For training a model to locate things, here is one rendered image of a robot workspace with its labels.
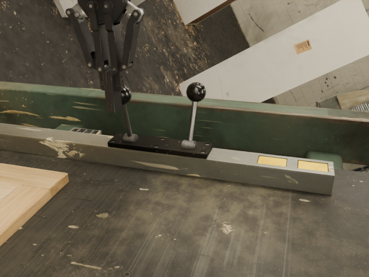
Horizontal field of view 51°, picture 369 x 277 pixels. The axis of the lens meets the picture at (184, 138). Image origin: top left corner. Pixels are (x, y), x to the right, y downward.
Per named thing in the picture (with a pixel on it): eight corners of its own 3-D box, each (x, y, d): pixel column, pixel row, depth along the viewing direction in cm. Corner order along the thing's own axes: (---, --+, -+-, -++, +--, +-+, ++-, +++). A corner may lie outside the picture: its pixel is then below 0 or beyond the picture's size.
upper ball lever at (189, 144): (181, 151, 75) (190, 83, 76) (200, 153, 74) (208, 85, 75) (175, 150, 72) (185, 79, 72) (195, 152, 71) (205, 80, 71)
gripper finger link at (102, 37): (95, 1, 58) (86, 1, 58) (101, 74, 63) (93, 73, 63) (106, -1, 61) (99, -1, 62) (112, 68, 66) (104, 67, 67)
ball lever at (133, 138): (126, 136, 79) (113, 79, 70) (144, 138, 78) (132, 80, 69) (119, 148, 76) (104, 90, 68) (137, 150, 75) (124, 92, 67)
